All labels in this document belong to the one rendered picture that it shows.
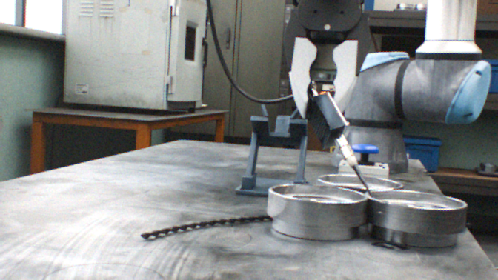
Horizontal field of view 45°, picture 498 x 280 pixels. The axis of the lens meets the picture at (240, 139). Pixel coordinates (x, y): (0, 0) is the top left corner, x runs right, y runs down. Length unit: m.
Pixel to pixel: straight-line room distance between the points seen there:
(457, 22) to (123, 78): 2.08
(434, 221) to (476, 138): 4.13
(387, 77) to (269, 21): 3.40
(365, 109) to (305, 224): 0.61
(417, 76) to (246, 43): 3.46
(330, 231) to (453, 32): 0.62
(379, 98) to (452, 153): 3.57
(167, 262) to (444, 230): 0.28
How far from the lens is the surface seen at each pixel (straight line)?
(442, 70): 1.14
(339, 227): 0.61
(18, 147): 3.04
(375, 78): 1.18
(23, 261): 0.52
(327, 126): 0.66
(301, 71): 0.69
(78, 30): 3.10
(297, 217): 0.61
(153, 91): 2.93
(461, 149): 4.74
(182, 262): 0.51
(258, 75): 4.53
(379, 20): 4.12
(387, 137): 1.19
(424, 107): 1.16
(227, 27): 4.60
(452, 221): 0.64
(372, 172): 0.88
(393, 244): 0.62
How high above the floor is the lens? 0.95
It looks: 5 degrees down
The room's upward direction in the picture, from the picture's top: 4 degrees clockwise
